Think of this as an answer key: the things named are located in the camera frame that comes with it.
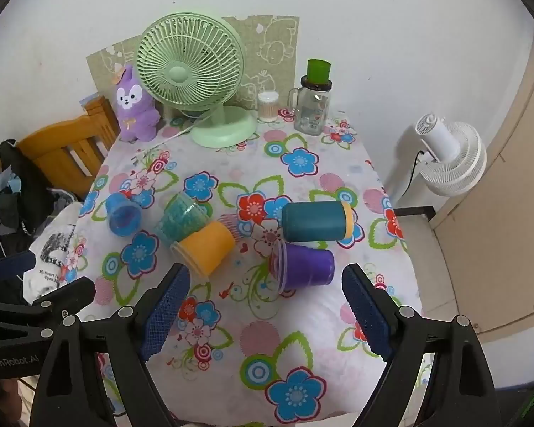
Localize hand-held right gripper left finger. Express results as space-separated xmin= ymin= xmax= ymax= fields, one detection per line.
xmin=30 ymin=263 xmax=192 ymax=427

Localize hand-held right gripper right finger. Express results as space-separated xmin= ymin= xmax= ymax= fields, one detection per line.
xmin=342 ymin=264 xmax=502 ymax=427

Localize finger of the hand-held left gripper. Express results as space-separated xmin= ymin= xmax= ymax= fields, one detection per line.
xmin=0 ymin=251 xmax=37 ymax=283
xmin=0 ymin=277 xmax=97 ymax=343

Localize purple plastic cup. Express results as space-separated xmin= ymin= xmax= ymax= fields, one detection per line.
xmin=269 ymin=242 xmax=335 ymax=298

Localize yellow plastic cup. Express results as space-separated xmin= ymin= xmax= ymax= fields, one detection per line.
xmin=170 ymin=221 xmax=236 ymax=281

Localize blue plastic cup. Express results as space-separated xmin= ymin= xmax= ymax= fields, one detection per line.
xmin=105 ymin=193 xmax=142 ymax=237

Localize clear teal plastic cup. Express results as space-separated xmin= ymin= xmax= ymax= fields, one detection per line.
xmin=155 ymin=191 xmax=211 ymax=245

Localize dark teal cup yellow rim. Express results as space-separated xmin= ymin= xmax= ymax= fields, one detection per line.
xmin=281 ymin=201 xmax=354 ymax=243

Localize white printed shirt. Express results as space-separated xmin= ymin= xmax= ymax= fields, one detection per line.
xmin=22 ymin=202 xmax=90 ymax=305

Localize black clothing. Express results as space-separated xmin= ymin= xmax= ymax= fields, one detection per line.
xmin=0 ymin=140 xmax=78 ymax=261

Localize floral tablecloth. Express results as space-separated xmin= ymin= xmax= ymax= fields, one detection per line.
xmin=78 ymin=102 xmax=424 ymax=424

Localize wooden chair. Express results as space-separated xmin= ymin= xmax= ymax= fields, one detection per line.
xmin=0 ymin=95 xmax=121 ymax=201

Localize white standing fan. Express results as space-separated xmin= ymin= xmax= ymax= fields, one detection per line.
xmin=385 ymin=113 xmax=488 ymax=207

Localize purple plush toy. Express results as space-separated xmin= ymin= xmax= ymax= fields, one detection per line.
xmin=116 ymin=64 xmax=162 ymax=143

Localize glass mug jar green lid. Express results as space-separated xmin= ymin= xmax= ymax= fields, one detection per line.
xmin=288 ymin=59 xmax=333 ymax=135

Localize cotton swab container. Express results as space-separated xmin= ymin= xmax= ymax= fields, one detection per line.
xmin=257 ymin=91 xmax=280 ymax=124

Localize green desk fan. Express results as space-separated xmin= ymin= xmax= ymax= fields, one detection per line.
xmin=136 ymin=9 xmax=258 ymax=148

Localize patterned cardboard sheet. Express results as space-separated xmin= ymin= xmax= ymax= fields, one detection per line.
xmin=87 ymin=15 xmax=301 ymax=112

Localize black fan cable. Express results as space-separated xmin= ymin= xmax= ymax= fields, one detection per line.
xmin=403 ymin=151 xmax=424 ymax=196

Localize white fan cable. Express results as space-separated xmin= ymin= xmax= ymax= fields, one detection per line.
xmin=133 ymin=113 xmax=214 ymax=158

